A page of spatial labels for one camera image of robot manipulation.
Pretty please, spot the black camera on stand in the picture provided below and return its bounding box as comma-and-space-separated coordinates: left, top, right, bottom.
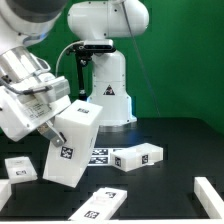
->
66, 39, 116, 101

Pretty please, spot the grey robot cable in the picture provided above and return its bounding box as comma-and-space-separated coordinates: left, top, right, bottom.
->
119, 0, 161, 118

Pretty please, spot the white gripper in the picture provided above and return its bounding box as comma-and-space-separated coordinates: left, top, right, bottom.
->
0, 87, 71, 147

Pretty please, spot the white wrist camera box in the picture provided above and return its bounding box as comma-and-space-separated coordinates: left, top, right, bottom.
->
35, 76, 70, 104

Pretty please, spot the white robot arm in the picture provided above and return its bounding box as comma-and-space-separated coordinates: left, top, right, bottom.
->
0, 0, 149, 146

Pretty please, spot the white cabinet top block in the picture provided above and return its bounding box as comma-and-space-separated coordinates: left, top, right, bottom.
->
110, 143, 163, 172

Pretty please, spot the white cabinet body box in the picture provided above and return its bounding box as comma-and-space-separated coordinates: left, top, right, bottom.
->
43, 100, 102, 188

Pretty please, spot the white sheet with markers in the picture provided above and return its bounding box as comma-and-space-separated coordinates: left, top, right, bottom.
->
89, 148, 117, 166

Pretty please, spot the white cabinet door panel front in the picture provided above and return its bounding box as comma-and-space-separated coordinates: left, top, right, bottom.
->
69, 187, 127, 221

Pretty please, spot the white cabinet door panel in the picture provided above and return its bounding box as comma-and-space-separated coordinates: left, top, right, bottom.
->
69, 187, 127, 221
5, 156, 37, 184

